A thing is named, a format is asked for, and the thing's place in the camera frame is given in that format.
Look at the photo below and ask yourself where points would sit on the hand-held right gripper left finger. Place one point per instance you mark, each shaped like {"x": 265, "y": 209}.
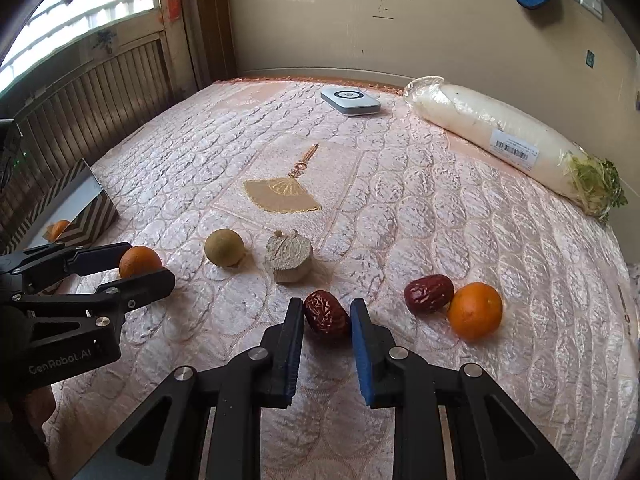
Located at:
{"x": 295, "y": 355}

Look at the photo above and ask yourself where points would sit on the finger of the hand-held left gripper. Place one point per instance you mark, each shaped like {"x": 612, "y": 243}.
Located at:
{"x": 100, "y": 256}
{"x": 145, "y": 287}

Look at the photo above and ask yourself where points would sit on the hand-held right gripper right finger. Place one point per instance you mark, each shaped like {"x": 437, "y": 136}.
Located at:
{"x": 362, "y": 360}

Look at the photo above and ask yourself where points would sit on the large orange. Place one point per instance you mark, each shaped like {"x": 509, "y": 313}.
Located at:
{"x": 140, "y": 260}

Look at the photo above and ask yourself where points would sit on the striped cardboard box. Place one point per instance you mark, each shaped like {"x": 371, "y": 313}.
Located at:
{"x": 95, "y": 220}

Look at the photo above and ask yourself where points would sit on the small orange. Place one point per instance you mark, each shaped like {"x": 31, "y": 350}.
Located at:
{"x": 59, "y": 230}

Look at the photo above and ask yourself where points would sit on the red date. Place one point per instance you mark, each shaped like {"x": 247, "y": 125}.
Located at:
{"x": 428, "y": 293}
{"x": 325, "y": 312}

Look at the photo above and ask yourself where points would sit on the brown longan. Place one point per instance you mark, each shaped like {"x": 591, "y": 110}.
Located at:
{"x": 224, "y": 246}

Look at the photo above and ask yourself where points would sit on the cut sugarcane piece with stem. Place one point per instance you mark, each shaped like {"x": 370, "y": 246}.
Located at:
{"x": 289, "y": 256}

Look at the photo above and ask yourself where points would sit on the medium orange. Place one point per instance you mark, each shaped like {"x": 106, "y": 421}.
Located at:
{"x": 475, "y": 310}

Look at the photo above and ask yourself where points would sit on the wooden slatted panel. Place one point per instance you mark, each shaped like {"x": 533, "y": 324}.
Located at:
{"x": 100, "y": 100}

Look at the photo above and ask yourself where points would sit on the window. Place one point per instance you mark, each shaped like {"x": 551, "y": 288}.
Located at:
{"x": 85, "y": 10}

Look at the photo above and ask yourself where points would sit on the white and teal flat device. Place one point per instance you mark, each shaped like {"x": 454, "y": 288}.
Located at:
{"x": 350, "y": 100}

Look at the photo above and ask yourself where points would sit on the wrapped white daikon radish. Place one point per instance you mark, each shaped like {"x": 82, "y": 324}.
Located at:
{"x": 480, "y": 110}

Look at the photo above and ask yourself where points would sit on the small teal wall sticker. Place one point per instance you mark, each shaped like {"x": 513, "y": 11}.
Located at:
{"x": 590, "y": 58}

